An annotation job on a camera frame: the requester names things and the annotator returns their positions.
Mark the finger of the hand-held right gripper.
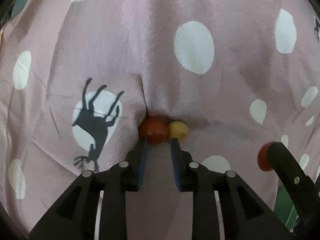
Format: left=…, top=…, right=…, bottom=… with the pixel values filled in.
left=267, top=142, right=320, bottom=222

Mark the pink polka dot blanket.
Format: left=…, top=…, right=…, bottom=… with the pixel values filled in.
left=0, top=0, right=320, bottom=240

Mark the grey-green bed sheet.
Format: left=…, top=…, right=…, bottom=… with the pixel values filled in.
left=10, top=0, right=32, bottom=15

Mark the small red cherry tomato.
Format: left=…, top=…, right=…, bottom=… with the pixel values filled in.
left=257, top=142, right=274, bottom=172
left=138, top=116, right=169, bottom=145

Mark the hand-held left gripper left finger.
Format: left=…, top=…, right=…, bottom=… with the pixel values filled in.
left=29, top=139, right=148, bottom=240

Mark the small yellow cherry tomato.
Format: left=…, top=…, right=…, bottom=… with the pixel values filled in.
left=167, top=121, right=189, bottom=142

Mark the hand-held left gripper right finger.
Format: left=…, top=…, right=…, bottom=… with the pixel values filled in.
left=170, top=137, right=293, bottom=240

